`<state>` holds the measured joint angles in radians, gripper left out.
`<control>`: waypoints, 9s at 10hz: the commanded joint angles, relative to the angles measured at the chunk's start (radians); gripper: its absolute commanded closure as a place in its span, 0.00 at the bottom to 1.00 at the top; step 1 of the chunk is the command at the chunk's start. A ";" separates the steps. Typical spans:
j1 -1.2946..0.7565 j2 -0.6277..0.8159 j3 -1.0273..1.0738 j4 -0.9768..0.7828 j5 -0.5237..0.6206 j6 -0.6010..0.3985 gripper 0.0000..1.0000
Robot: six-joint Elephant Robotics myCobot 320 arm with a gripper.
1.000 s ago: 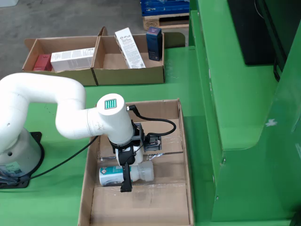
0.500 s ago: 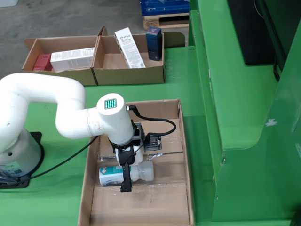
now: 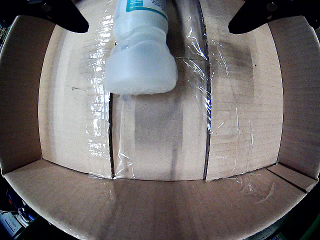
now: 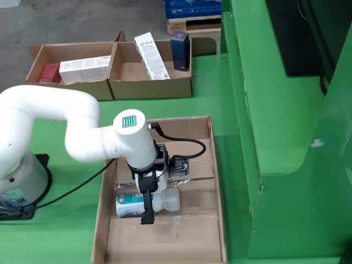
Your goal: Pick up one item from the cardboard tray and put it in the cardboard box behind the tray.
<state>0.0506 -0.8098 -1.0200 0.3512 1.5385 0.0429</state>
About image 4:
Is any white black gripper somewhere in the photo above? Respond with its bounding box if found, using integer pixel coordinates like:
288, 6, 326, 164
128, 162, 169, 226

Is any white bottle teal label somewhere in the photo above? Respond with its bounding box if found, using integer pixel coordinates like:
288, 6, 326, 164
115, 188, 182, 218

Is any flat cardboard tray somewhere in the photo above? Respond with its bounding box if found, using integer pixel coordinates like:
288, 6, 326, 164
90, 115, 228, 264

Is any open brown cardboard box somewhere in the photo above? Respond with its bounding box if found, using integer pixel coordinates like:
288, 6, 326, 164
25, 41, 118, 101

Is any long white printed carton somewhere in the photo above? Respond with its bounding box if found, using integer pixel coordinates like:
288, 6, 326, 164
133, 31, 171, 81

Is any wide white printed carton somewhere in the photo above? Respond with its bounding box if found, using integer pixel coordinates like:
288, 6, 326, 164
58, 55, 111, 85

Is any dark blue carton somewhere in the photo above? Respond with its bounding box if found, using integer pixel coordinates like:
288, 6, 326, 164
170, 30, 190, 72

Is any green metal cabinet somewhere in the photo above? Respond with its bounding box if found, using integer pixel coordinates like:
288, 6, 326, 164
219, 0, 352, 261

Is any red carton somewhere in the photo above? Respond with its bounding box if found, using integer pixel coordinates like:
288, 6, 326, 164
37, 62, 62, 84

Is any wooden pallet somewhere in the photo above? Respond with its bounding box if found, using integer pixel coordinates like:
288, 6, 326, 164
166, 15, 222, 36

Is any blue crate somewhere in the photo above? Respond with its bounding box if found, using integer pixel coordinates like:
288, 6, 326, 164
164, 0, 222, 19

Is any black monitor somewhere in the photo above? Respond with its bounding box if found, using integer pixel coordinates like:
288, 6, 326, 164
265, 0, 352, 96

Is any white container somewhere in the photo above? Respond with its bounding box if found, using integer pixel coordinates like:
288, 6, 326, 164
0, 0, 21, 9

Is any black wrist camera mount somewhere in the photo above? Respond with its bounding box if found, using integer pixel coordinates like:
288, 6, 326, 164
153, 140, 190, 178

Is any long black power cable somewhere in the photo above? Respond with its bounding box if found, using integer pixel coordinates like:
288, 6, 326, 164
0, 158, 116, 218

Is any black camera cable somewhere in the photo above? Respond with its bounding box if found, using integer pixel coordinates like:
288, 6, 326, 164
148, 122, 207, 160

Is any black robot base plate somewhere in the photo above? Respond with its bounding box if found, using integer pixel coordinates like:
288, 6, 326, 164
0, 153, 53, 221

